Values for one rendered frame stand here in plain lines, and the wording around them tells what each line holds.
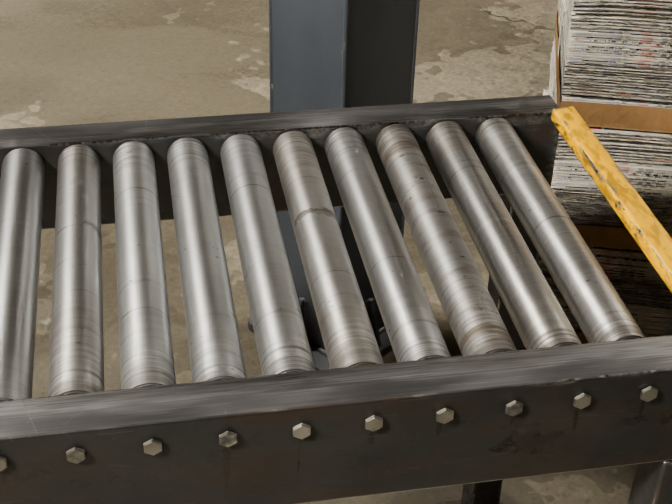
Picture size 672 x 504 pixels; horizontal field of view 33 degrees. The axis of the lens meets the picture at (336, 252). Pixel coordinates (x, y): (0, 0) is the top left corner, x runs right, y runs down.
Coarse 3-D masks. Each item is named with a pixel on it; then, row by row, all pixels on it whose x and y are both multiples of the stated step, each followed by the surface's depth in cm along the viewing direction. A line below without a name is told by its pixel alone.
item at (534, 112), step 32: (544, 96) 150; (32, 128) 140; (64, 128) 140; (96, 128) 140; (128, 128) 140; (160, 128) 140; (192, 128) 140; (224, 128) 141; (256, 128) 141; (288, 128) 141; (320, 128) 142; (416, 128) 144; (544, 128) 147; (0, 160) 136; (160, 160) 140; (320, 160) 144; (480, 160) 148; (544, 160) 150; (160, 192) 143; (224, 192) 144; (448, 192) 150
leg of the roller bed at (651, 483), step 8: (640, 464) 118; (648, 464) 116; (656, 464) 114; (664, 464) 112; (640, 472) 118; (648, 472) 116; (656, 472) 114; (664, 472) 113; (640, 480) 118; (648, 480) 116; (656, 480) 114; (664, 480) 114; (632, 488) 120; (640, 488) 118; (648, 488) 116; (656, 488) 114; (664, 488) 114; (632, 496) 120; (640, 496) 118; (648, 496) 116; (656, 496) 115; (664, 496) 115
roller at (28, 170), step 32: (32, 160) 134; (0, 192) 129; (32, 192) 129; (0, 224) 123; (32, 224) 124; (0, 256) 118; (32, 256) 119; (0, 288) 113; (32, 288) 115; (0, 320) 109; (32, 320) 111; (0, 352) 105; (32, 352) 108; (0, 384) 101; (32, 384) 105
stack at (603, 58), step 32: (576, 0) 173; (608, 0) 172; (640, 0) 171; (576, 32) 175; (608, 32) 175; (640, 32) 174; (576, 64) 179; (608, 64) 178; (640, 64) 177; (576, 96) 182; (608, 96) 181; (640, 96) 180; (608, 128) 185; (576, 160) 188; (640, 160) 187; (576, 192) 191; (640, 192) 190; (608, 224) 194; (608, 256) 199; (640, 256) 197; (640, 288) 201; (640, 320) 205
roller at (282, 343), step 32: (224, 160) 137; (256, 160) 135; (256, 192) 129; (256, 224) 123; (256, 256) 119; (256, 288) 115; (288, 288) 115; (256, 320) 112; (288, 320) 110; (288, 352) 106
